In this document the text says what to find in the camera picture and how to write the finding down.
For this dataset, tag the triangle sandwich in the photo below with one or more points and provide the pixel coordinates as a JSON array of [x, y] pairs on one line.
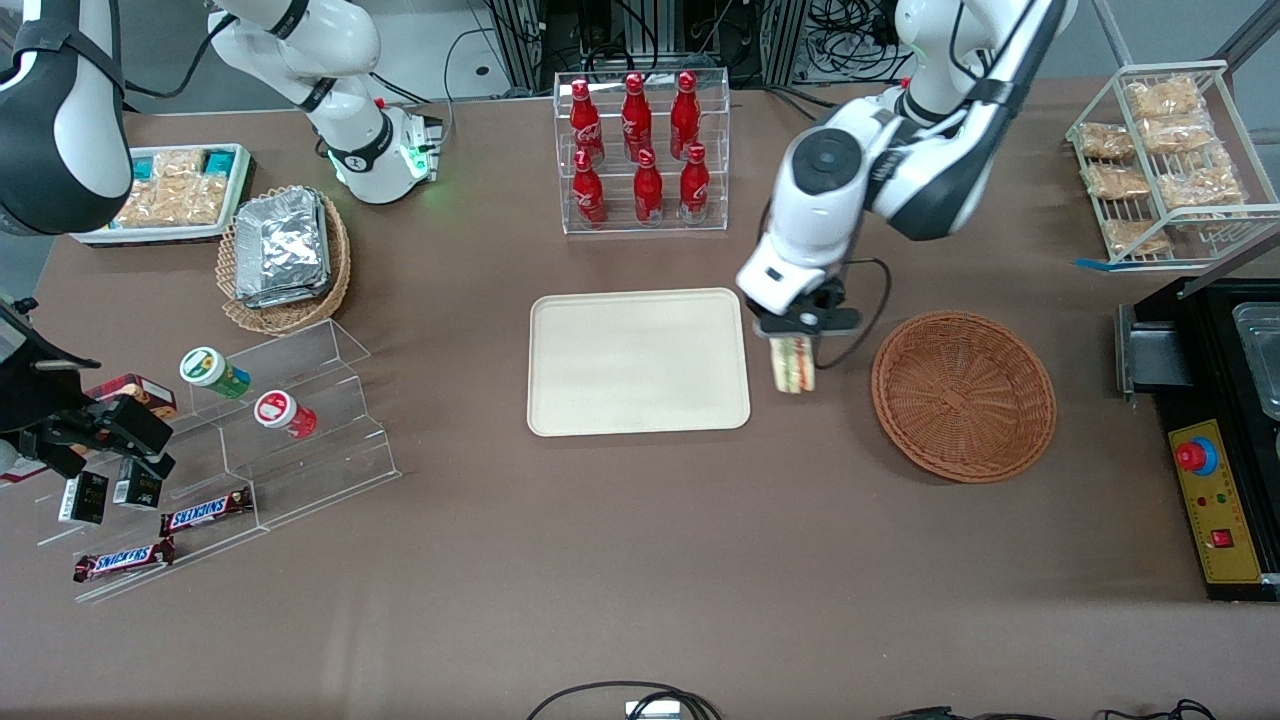
[[793, 368]]

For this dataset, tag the brown chocolate box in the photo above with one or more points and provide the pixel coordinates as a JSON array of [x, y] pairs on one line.
[[140, 390]]

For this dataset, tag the tan cracker pack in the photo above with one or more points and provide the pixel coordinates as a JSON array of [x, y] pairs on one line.
[[178, 165], [170, 205]]

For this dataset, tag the aluminium frame rack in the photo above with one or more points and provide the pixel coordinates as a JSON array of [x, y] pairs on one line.
[[520, 40]]

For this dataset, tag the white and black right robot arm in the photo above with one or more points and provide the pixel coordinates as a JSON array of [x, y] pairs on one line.
[[360, 150]]

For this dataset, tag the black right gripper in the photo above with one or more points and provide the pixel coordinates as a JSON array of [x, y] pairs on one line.
[[40, 398]]

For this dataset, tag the brown snickers bar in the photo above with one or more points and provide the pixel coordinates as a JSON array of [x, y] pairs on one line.
[[122, 561], [205, 512]]

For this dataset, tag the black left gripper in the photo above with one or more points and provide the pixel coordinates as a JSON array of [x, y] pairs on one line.
[[826, 297]]

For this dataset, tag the brown round wicker basket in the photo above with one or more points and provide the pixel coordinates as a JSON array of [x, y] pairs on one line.
[[960, 400]]

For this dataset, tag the light oval wicker basket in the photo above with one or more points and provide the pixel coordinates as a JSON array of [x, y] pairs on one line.
[[285, 318]]

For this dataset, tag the teal snack pack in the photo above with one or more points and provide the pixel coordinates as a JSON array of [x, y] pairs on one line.
[[144, 168], [218, 160]]

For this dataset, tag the beige rectangular tray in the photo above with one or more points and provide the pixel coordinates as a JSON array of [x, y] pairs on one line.
[[638, 362]]

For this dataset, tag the blue tape strip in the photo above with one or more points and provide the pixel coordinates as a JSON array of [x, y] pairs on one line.
[[1092, 264]]

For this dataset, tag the silver connector block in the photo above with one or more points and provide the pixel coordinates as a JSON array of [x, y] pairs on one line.
[[652, 711]]

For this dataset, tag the tan pastry pack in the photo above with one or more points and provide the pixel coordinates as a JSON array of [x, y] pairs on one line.
[[1163, 98], [1135, 236], [1200, 186], [1178, 135], [1116, 182], [1105, 141]]

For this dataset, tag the white plastic snack tray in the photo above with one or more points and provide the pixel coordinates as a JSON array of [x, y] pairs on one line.
[[150, 235]]

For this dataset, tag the red cola bottle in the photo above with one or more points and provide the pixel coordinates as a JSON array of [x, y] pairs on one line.
[[586, 122], [694, 186], [588, 192], [648, 190], [685, 114], [636, 118]]

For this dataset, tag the silver foil pack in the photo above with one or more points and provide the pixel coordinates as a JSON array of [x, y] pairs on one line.
[[300, 298], [282, 240]]

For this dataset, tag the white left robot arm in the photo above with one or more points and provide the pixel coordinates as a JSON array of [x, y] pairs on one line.
[[930, 160]]

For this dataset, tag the red emergency stop button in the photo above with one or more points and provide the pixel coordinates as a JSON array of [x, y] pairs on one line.
[[1194, 457]]

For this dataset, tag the yellow control panel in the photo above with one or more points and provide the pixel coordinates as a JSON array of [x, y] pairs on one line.
[[1215, 505]]

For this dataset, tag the grey metal bracket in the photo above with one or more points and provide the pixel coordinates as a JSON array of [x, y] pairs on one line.
[[1150, 360]]

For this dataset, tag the small black box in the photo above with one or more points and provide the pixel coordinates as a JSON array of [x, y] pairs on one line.
[[83, 498], [137, 488]]

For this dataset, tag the black appliance base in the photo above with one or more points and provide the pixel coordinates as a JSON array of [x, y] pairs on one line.
[[1205, 370]]

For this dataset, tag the clear acrylic bottle rack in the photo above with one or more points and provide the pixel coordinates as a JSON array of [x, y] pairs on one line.
[[615, 225]]

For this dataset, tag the red lidded snack cup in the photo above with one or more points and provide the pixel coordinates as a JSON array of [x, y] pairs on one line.
[[282, 412]]

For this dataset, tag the steel pan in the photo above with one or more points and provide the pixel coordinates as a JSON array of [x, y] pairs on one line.
[[1260, 350]]

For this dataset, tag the clear acrylic stepped shelf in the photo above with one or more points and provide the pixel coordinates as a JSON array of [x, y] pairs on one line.
[[310, 470]]

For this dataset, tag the green lidded snack cup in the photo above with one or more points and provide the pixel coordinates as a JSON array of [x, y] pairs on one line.
[[212, 371]]

